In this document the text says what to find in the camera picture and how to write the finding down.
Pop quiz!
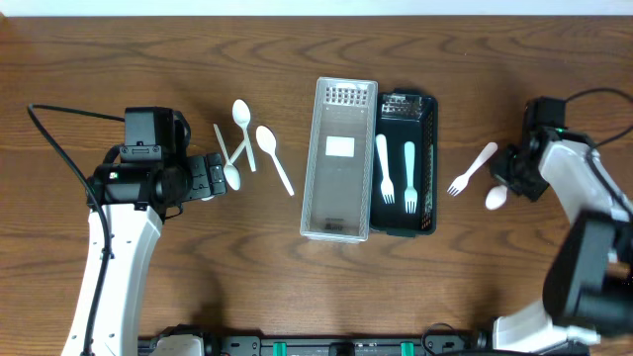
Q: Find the pink plastic spoon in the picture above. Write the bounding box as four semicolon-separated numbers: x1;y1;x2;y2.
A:
485;185;508;211

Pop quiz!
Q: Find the pale pink plastic fork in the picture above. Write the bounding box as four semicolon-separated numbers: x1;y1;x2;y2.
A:
447;142;498;196

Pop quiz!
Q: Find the mint green plastic fork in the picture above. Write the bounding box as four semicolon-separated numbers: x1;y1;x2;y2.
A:
404;141;417;214

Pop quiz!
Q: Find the white plastic fork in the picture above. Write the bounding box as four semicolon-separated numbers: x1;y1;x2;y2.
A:
376;133;395;205

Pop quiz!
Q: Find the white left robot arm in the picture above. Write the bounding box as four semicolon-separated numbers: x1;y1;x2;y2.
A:
62;202;164;355

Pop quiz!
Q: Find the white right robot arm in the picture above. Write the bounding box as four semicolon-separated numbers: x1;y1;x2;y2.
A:
492;127;632;354

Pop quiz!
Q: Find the white plastic spoon, crossed lower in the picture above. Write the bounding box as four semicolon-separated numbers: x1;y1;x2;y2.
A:
202;140;246;201

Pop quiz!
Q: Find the white plastic spoon, small bowl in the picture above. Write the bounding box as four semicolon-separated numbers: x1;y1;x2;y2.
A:
214;124;241;191

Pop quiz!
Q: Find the white plastic spoon, rightmost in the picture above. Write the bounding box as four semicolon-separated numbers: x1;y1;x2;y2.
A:
256;126;295;196

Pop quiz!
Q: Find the white plastic spoon, upright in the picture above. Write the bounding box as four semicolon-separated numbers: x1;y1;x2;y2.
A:
232;99;256;172

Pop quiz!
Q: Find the black plastic basket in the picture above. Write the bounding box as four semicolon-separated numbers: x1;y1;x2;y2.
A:
370;89;438;237

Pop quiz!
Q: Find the clear plastic basket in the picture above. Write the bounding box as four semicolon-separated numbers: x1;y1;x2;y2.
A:
300;77;378;243

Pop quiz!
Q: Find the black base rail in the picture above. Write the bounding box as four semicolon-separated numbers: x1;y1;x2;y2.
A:
137;323;590;356

